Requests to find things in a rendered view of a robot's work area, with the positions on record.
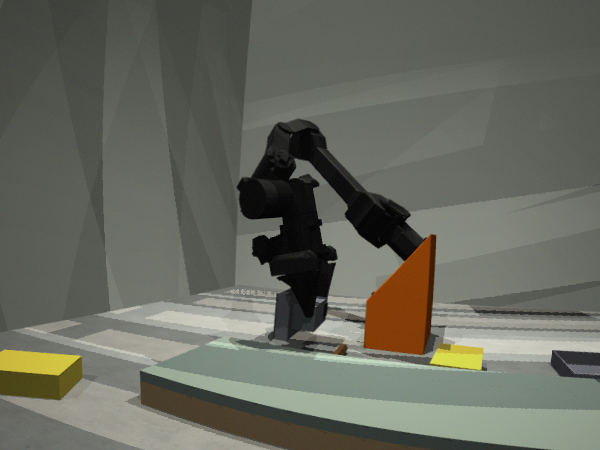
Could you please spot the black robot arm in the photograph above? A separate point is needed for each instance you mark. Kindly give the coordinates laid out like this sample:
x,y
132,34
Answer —
x,y
269,194

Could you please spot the yellow rectangular block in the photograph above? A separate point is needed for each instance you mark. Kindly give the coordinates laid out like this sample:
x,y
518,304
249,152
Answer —
x,y
39,375
461,357

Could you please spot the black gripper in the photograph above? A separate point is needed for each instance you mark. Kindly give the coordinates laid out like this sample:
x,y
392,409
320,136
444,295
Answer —
x,y
305,267

